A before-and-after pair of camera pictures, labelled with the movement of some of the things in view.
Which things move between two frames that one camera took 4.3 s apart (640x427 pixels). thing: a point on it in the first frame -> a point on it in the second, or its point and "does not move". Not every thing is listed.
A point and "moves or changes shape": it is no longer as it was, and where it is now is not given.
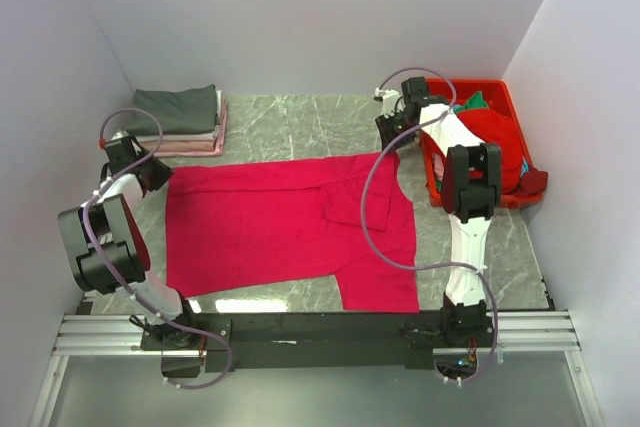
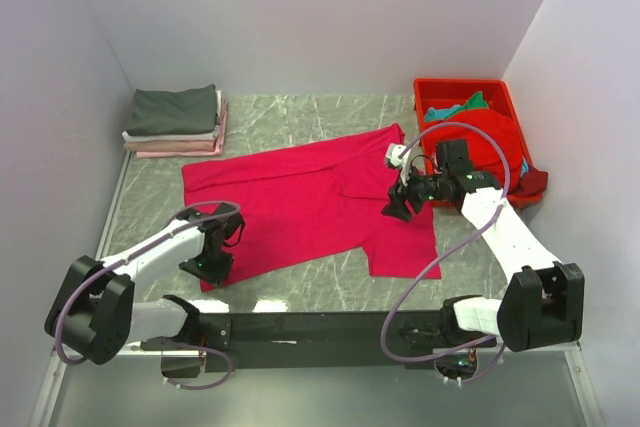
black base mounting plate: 318,339 does not move
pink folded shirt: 218,148 does not move
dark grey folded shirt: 187,112 does not move
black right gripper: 384,126 -> 399,194
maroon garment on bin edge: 533,182 does not move
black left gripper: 162,173 -> 215,276
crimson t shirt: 245,220 moves or changes shape
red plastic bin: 457,92 does not move
